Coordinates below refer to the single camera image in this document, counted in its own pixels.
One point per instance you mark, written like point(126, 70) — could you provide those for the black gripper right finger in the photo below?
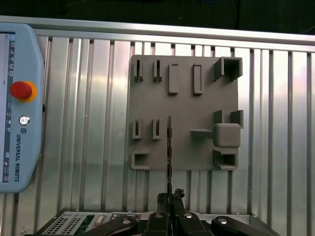
point(189, 223)

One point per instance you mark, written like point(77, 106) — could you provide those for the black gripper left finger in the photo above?
point(157, 223)

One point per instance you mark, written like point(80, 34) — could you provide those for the blue RAM stick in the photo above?
point(169, 152)

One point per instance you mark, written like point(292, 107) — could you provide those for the black open PC case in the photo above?
point(71, 223)

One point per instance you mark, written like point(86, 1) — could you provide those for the grey plastic parts rack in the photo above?
point(184, 108)

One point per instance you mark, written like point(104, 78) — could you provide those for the pale blue teach pendant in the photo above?
point(27, 147)

